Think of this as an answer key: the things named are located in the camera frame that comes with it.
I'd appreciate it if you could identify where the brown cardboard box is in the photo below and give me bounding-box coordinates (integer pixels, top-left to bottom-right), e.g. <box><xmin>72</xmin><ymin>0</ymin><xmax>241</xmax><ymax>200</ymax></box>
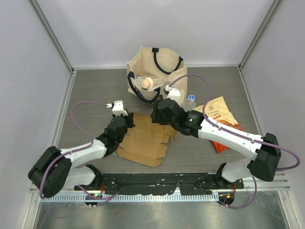
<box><xmin>118</xmin><ymin>113</ymin><xmax>177</xmax><ymax>167</ymax></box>

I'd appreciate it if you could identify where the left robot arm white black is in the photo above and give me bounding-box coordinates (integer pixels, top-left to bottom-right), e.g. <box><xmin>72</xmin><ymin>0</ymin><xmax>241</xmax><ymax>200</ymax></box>
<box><xmin>28</xmin><ymin>113</ymin><xmax>135</xmax><ymax>198</ymax></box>

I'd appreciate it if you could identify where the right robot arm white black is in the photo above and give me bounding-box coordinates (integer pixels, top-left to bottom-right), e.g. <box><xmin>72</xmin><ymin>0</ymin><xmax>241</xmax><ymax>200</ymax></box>
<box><xmin>151</xmin><ymin>98</ymin><xmax>282</xmax><ymax>188</ymax></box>

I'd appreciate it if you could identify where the clear plastic water bottle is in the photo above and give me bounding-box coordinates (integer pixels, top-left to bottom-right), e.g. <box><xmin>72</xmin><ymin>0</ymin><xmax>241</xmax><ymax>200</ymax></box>
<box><xmin>182</xmin><ymin>94</ymin><xmax>196</xmax><ymax>112</ymax></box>

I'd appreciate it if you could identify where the peach capped bottle in bag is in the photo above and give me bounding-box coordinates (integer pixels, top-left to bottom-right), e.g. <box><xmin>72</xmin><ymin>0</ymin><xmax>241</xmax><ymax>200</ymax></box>
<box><xmin>141</xmin><ymin>76</ymin><xmax>163</xmax><ymax>90</ymax></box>

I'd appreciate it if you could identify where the white item in bag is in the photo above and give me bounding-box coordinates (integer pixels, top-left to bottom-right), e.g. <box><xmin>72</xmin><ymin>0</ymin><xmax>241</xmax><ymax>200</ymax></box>
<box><xmin>135</xmin><ymin>75</ymin><xmax>144</xmax><ymax>81</ymax></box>

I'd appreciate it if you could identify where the beige canvas tote bag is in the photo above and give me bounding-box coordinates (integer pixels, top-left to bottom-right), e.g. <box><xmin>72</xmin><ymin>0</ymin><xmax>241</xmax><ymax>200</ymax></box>
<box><xmin>127</xmin><ymin>47</ymin><xmax>187</xmax><ymax>104</ymax></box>

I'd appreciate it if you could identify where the cassava chips snack bag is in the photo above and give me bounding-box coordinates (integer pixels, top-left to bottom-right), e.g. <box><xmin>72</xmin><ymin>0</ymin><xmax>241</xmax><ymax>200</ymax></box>
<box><xmin>194</xmin><ymin>95</ymin><xmax>244</xmax><ymax>154</ymax></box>

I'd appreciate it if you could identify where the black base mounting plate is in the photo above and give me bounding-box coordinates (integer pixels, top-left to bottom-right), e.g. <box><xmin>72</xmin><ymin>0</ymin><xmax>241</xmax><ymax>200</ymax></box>
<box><xmin>82</xmin><ymin>173</ymin><xmax>244</xmax><ymax>196</ymax></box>

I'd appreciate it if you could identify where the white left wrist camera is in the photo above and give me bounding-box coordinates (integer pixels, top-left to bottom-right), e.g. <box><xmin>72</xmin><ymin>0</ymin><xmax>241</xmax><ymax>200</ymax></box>
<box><xmin>106</xmin><ymin>100</ymin><xmax>128</xmax><ymax>116</ymax></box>

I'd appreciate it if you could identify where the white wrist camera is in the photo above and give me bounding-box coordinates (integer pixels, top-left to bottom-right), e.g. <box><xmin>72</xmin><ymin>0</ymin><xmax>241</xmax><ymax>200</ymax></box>
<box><xmin>164</xmin><ymin>85</ymin><xmax>181</xmax><ymax>103</ymax></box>
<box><xmin>106</xmin><ymin>100</ymin><xmax>128</xmax><ymax>116</ymax></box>

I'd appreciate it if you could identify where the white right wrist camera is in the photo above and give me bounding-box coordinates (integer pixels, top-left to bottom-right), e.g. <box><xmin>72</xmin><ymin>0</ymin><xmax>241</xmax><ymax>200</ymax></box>
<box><xmin>164</xmin><ymin>85</ymin><xmax>181</xmax><ymax>103</ymax></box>

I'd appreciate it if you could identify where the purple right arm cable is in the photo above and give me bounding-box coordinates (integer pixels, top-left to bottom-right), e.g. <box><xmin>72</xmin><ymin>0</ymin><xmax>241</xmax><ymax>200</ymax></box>
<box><xmin>166</xmin><ymin>73</ymin><xmax>301</xmax><ymax>170</ymax></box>

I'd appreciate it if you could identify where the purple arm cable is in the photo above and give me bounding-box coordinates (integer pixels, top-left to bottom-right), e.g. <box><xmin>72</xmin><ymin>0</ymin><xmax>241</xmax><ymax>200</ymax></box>
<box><xmin>39</xmin><ymin>101</ymin><xmax>112</xmax><ymax>199</ymax></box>
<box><xmin>166</xmin><ymin>73</ymin><xmax>301</xmax><ymax>170</ymax></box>

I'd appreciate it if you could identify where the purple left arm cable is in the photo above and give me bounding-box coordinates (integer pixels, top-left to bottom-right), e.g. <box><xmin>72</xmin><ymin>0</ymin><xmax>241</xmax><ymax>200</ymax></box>
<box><xmin>39</xmin><ymin>101</ymin><xmax>112</xmax><ymax>199</ymax></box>

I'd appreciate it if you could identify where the white slotted cable duct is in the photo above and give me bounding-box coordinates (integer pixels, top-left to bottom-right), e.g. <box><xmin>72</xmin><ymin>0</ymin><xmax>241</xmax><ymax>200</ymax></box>
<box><xmin>42</xmin><ymin>192</ymin><xmax>219</xmax><ymax>203</ymax></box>

